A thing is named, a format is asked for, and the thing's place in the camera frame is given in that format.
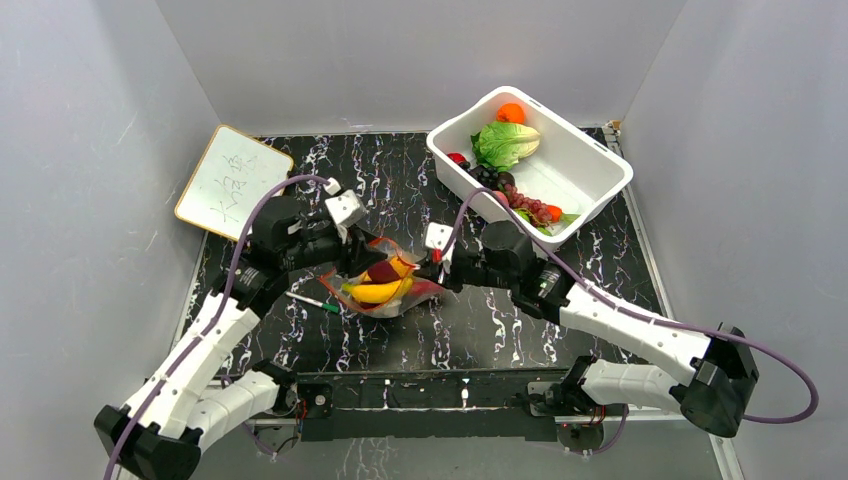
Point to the white plastic bin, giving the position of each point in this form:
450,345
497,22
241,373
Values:
569,170

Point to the white toy radish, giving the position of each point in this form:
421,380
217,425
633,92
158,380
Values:
390,310

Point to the yellow toy banana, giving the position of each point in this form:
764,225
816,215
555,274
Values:
377,294

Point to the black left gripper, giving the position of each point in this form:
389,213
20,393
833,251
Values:
357,253

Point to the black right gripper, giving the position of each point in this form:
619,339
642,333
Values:
432,271

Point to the green capped marker pen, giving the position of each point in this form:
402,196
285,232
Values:
319,304

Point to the red toy apple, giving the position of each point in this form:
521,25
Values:
457,158

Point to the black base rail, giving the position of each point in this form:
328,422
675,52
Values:
424,404

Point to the clear zip bag orange zipper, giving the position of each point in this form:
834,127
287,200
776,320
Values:
422,290

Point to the green toy lettuce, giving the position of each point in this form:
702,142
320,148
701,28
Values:
501,145

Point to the white dry-erase board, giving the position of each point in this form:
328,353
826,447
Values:
232,175

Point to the dark toy grape bunch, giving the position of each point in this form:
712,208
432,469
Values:
493,179

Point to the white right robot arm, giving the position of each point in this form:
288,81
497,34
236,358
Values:
707,379

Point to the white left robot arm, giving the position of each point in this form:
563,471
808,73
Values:
163,429

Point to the purple toy eggplant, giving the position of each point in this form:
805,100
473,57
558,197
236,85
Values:
381,273

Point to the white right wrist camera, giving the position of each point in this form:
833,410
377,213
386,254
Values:
436,240

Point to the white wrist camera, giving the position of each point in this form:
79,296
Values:
346,210
436,240

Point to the small orange toy fruit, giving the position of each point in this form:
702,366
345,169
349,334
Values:
401,267

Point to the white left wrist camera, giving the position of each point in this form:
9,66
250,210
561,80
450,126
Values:
346,210

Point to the red toy grape bunch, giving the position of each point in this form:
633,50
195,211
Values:
532,210

